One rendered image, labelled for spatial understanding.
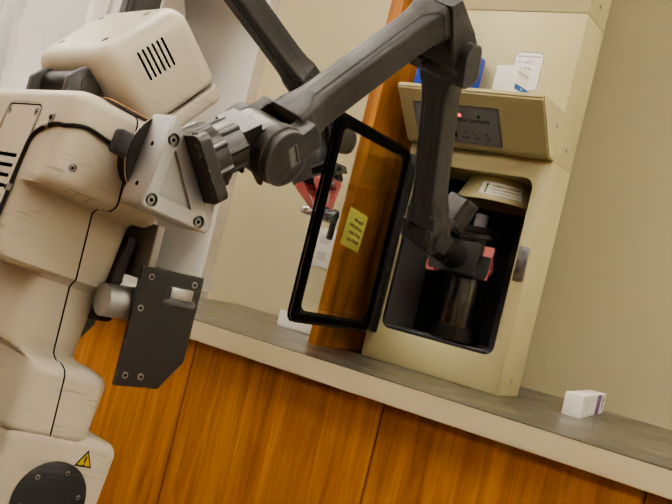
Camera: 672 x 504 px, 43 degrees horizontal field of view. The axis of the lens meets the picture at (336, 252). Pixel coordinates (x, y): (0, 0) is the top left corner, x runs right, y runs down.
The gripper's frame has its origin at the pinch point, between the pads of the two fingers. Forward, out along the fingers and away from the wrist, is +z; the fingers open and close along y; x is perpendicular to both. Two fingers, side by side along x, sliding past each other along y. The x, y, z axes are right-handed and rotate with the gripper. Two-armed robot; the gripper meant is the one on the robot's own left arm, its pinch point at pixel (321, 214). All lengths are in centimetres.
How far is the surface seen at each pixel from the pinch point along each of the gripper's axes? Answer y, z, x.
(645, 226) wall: -48, 4, -64
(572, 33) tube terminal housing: -50, -28, -22
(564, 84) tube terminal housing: -46, -18, -22
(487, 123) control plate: -31.6, -13.0, -14.8
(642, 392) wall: -40, 41, -64
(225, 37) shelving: 66, -91, -67
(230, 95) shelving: 66, -70, -67
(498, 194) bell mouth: -28.2, -1.2, -24.0
